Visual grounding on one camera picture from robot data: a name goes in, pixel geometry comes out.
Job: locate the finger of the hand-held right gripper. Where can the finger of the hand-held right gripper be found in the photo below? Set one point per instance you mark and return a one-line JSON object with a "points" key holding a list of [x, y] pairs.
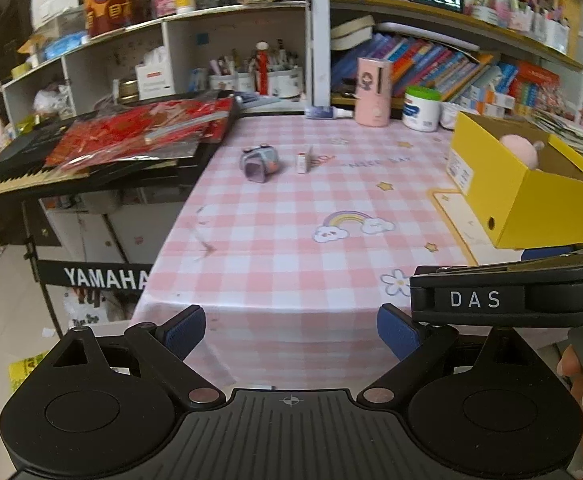
{"points": [[546, 253]]}

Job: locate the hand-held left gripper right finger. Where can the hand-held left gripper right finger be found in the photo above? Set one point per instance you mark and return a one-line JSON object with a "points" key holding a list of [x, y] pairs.
{"points": [[396, 332]]}

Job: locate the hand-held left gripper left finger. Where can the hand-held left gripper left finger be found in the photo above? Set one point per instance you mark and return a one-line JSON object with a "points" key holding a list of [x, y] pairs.
{"points": [[186, 332]]}

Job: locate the yellow cardboard box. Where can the yellow cardboard box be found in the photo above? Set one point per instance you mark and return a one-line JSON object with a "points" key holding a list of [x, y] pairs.
{"points": [[546, 210]]}

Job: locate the pink plush chicken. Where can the pink plush chicken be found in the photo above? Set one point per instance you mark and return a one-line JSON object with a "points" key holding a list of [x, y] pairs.
{"points": [[519, 147]]}

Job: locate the white charger plug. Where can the white charger plug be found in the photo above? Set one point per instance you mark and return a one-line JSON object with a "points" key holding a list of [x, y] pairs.
{"points": [[302, 162]]}

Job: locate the yellow bordered desk mat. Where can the yellow bordered desk mat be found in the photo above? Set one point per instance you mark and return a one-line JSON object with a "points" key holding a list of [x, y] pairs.
{"points": [[459, 220]]}

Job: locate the black keyboard stand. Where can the black keyboard stand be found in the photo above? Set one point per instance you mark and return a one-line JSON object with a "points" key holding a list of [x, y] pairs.
{"points": [[101, 277]]}

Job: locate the pink checkered tablecloth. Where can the pink checkered tablecloth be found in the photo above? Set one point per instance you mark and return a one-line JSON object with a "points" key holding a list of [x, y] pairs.
{"points": [[281, 260]]}

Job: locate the pile of papers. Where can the pile of papers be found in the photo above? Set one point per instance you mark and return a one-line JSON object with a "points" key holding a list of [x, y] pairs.
{"points": [[571, 135]]}

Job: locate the white cabinet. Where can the white cabinet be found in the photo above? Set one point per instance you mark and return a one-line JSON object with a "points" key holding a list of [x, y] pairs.
{"points": [[121, 230]]}

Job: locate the yellow plastic bag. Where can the yellow plastic bag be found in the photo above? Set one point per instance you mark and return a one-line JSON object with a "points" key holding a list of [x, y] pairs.
{"points": [[26, 372]]}

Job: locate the red boxed book set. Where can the red boxed book set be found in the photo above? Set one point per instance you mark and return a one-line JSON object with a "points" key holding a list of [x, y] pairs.
{"points": [[536, 87]]}

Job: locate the stack of small cartons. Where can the stack of small cartons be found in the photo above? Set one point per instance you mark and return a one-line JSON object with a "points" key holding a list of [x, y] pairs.
{"points": [[491, 96]]}

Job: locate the white jar green lid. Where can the white jar green lid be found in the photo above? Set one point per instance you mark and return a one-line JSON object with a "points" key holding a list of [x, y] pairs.
{"points": [[421, 112]]}

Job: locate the pile of red packets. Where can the pile of red packets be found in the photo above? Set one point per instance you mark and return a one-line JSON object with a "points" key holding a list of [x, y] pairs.
{"points": [[136, 132]]}

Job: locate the black electric keyboard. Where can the black electric keyboard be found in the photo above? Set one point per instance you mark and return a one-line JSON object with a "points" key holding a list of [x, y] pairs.
{"points": [[26, 170]]}

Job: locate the row of colourful books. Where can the row of colourful books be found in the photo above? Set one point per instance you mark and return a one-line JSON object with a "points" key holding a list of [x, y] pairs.
{"points": [[421, 62]]}

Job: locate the small spray bottle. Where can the small spray bottle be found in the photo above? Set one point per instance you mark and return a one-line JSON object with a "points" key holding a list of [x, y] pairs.
{"points": [[326, 112]]}

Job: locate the pink cartoon cylinder dispenser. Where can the pink cartoon cylinder dispenser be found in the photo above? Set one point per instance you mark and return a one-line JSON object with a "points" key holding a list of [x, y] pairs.
{"points": [[374, 92]]}

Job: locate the row of pastel pen holders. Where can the row of pastel pen holders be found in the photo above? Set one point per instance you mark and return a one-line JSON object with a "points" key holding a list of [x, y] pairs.
{"points": [[521, 10]]}

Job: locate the metal tin can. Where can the metal tin can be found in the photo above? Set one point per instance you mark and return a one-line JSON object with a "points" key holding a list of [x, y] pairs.
{"points": [[127, 91]]}

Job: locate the white pen holder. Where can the white pen holder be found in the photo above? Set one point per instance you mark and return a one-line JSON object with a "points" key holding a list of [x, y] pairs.
{"points": [[284, 82], [229, 82]]}

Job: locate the white tissue box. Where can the white tissue box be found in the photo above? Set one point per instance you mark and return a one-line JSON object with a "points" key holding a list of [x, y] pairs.
{"points": [[154, 77]]}

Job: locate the red ornament pen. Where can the red ornament pen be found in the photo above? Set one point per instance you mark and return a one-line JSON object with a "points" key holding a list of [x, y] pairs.
{"points": [[262, 70]]}

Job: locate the stack of thick cream books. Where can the stack of thick cream books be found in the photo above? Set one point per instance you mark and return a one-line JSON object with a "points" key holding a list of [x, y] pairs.
{"points": [[354, 32]]}

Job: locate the white shelf unit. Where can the white shelf unit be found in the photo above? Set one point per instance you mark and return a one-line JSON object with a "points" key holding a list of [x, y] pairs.
{"points": [[206, 35]]}

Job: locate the pink patterned packet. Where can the pink patterned packet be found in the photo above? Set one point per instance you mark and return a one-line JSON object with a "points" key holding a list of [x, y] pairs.
{"points": [[162, 0]]}

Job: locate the fortune god figure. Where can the fortune god figure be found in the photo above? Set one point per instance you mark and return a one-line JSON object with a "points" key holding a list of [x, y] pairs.
{"points": [[111, 2]]}

